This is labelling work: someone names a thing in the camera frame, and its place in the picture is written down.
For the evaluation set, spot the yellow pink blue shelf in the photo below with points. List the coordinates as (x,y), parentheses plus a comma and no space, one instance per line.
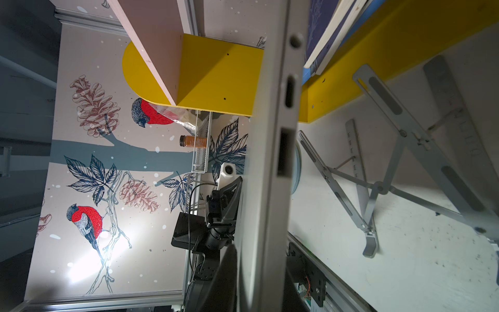
(167,67)

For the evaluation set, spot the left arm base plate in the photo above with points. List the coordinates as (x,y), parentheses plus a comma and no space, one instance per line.
(306,273)

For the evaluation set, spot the silver laptop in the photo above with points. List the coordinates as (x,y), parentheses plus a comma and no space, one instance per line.
(262,223)

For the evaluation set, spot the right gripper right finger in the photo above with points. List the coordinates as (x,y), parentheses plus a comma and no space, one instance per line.
(291,298)

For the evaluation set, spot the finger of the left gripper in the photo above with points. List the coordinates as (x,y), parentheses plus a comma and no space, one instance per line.
(225,204)

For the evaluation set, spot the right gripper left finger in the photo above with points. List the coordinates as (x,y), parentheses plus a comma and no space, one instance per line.
(222,295)

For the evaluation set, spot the aluminium mounting rail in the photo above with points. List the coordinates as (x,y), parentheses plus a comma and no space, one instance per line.
(339,296)

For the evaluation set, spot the cream and blue plate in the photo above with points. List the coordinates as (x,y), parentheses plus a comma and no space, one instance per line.
(296,169)

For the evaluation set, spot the orange spice jar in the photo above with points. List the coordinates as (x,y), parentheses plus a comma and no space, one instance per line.
(192,142)

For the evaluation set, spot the white wire wall rack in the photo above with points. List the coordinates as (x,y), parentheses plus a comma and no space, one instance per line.
(200,158)

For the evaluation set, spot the clear plastic bag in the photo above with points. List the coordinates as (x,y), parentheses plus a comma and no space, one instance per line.
(194,121)

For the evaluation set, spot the stack of dark blue books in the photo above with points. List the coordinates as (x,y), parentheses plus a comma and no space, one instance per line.
(329,23)

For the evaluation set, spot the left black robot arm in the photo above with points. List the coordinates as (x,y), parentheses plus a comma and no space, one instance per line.
(186,234)

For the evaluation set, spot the silver folding laptop stand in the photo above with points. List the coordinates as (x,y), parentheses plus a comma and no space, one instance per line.
(419,252)

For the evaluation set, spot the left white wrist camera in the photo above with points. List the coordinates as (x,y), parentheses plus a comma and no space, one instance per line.
(227,175)

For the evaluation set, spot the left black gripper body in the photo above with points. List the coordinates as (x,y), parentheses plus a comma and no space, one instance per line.
(213,238)

